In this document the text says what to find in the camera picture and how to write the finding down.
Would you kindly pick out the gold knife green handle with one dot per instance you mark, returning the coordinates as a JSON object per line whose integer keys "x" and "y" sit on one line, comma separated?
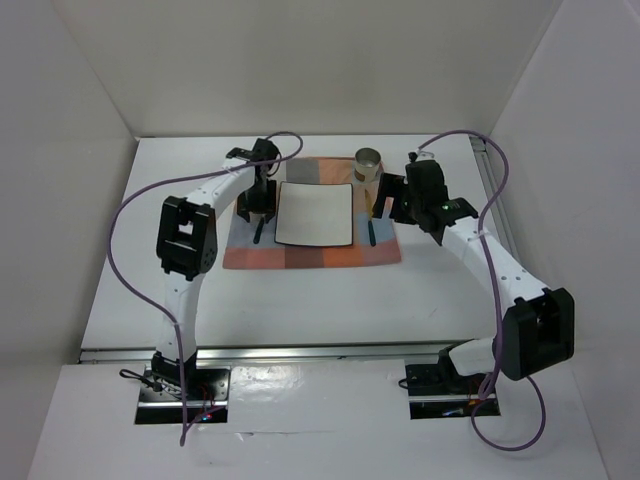
{"x": 370, "y": 225}

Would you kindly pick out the square white plate black rim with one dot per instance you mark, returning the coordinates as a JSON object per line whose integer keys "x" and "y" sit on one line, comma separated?
{"x": 311, "y": 215}

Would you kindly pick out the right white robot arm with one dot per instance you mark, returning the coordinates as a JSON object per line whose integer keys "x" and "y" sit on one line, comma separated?
{"x": 536, "y": 325}

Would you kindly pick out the aluminium rail right side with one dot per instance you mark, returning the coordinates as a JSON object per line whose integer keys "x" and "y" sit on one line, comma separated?
{"x": 505, "y": 225}

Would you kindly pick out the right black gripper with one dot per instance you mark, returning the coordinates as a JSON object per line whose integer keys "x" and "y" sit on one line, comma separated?
{"x": 387, "y": 186}

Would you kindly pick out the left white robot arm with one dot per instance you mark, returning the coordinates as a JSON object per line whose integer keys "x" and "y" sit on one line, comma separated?
{"x": 187, "y": 245}

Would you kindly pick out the beige metal cup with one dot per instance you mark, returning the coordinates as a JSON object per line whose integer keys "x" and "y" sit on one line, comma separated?
{"x": 366, "y": 164}

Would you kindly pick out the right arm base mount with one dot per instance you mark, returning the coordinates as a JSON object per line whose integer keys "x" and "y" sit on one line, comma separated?
{"x": 431, "y": 395}

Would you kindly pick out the checkered orange blue cloth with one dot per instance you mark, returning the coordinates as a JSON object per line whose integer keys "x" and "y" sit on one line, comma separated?
{"x": 242, "y": 254}

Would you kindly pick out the gold fork green handle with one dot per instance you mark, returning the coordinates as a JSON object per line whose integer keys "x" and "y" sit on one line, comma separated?
{"x": 259, "y": 230}

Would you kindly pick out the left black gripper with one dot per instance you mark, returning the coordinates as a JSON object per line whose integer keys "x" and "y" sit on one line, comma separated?
{"x": 267, "y": 205}

